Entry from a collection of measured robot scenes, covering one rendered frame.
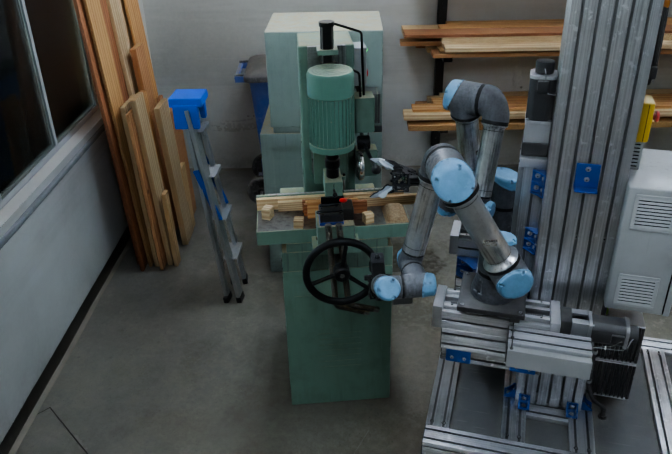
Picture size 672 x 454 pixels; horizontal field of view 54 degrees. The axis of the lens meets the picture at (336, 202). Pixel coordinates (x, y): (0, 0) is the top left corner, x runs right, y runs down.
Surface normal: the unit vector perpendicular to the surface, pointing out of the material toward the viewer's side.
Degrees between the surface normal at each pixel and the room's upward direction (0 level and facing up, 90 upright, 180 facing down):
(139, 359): 0
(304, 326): 90
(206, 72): 90
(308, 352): 90
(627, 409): 0
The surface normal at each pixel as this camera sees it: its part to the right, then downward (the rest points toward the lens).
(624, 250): -0.27, 0.45
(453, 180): 0.02, 0.36
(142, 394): -0.02, -0.89
